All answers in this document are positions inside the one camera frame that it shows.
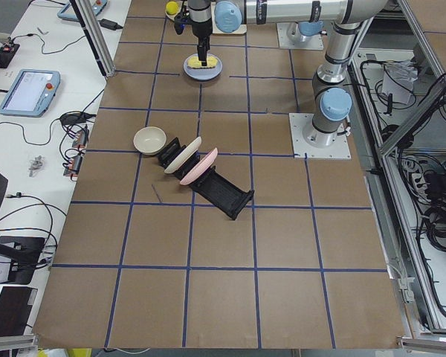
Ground pink plate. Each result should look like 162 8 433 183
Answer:
179 147 219 186

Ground blue teach pendant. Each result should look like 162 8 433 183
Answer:
0 69 61 118
56 0 111 22

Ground cream plate in rack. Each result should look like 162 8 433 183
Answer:
164 137 201 174

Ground aluminium frame post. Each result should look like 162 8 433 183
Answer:
70 0 116 78

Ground cream round plate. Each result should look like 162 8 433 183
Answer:
166 12 178 21

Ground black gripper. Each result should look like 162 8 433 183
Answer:
174 13 213 66

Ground black dish rack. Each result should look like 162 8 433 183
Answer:
158 138 254 220

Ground cream bowl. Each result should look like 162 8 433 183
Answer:
133 126 167 155

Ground white rectangular tray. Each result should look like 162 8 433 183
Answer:
213 22 247 36

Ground yellow lemon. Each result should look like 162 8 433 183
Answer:
166 1 179 13

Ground blue plate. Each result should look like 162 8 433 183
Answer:
183 54 222 81

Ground black monitor stand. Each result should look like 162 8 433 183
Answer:
0 173 45 285

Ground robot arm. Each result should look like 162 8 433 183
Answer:
174 1 386 82
303 22 363 149

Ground black power adapter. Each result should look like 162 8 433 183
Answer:
100 19 123 30

